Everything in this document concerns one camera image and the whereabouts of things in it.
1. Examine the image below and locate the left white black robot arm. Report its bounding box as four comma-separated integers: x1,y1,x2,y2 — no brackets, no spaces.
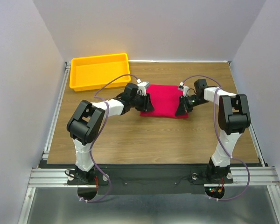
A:
67,82,154,184

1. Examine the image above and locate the aluminium frame rail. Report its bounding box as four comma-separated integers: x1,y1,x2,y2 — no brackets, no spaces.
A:
17,61,70,224

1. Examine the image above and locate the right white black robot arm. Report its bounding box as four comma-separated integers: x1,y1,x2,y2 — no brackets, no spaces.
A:
175,79,251,182

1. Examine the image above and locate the red t shirt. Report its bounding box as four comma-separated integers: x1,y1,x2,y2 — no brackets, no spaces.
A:
140,84,189,119

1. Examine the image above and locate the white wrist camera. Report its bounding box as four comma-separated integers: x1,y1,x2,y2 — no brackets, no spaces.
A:
178,82,189,97
136,79,150,96

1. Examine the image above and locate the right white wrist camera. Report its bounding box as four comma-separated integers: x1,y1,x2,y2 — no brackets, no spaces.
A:
178,82,189,97

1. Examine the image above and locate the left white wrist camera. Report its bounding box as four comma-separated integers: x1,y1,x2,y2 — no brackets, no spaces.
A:
136,79,150,96

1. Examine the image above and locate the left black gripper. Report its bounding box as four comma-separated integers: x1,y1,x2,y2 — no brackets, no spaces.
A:
130,91,154,112

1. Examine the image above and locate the yellow plastic tray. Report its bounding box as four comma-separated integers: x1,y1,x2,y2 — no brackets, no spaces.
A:
69,53,130,91

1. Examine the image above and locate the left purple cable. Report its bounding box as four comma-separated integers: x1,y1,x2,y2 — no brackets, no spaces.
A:
79,74,143,203

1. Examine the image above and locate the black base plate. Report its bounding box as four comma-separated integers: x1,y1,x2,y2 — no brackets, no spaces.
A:
65,164,233,200

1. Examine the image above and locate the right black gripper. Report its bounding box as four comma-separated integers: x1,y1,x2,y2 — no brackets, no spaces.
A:
175,94,209,116

